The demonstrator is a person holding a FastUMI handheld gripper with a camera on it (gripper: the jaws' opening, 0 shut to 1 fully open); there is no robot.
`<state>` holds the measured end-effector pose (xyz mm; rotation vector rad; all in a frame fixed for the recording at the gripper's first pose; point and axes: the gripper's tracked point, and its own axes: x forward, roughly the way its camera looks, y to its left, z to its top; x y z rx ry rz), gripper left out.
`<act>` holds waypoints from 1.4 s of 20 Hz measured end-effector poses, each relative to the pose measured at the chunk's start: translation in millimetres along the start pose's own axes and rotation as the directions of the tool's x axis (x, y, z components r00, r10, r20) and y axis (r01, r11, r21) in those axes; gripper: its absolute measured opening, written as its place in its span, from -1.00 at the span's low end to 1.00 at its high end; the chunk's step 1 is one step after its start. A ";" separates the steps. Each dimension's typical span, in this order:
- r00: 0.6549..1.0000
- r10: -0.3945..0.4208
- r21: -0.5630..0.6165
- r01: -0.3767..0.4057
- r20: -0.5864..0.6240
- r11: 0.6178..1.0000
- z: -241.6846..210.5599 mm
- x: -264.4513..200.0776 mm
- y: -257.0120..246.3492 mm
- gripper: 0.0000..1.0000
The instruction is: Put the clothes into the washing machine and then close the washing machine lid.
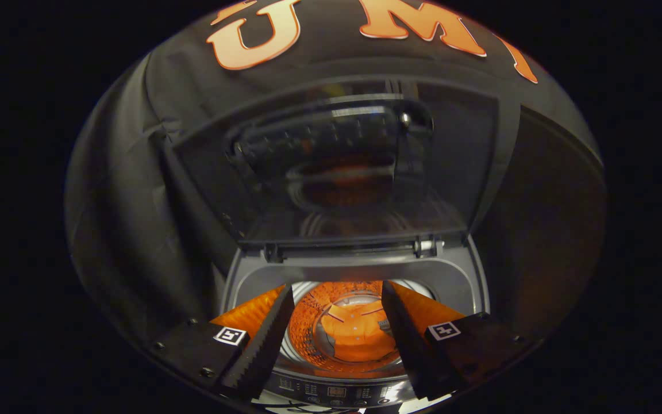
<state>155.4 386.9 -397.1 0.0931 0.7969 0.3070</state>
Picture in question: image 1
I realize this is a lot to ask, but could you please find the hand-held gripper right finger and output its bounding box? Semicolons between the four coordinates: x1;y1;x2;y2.
381;281;538;401

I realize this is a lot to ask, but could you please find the black backdrop cloth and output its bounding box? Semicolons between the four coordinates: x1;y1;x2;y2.
66;0;606;357

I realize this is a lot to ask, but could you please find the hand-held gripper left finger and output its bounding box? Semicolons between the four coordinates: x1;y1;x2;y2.
147;284;296;402

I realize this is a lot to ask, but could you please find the yellow polo shirt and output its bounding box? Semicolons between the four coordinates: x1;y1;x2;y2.
320;302;399;363

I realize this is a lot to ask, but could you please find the transparent washing machine lid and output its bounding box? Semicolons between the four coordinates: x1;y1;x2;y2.
161;74;522;264

